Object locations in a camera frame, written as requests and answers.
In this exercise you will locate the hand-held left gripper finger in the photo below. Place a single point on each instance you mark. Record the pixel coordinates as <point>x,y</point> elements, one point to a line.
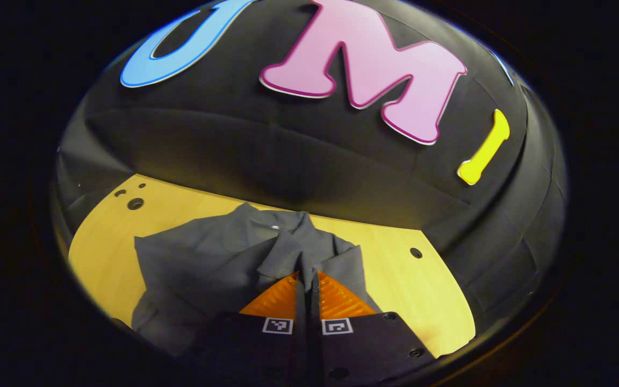
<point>315,322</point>
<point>302,322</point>

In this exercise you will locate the grey long-sleeved shirt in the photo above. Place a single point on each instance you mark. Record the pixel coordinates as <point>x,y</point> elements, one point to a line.
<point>207,258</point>

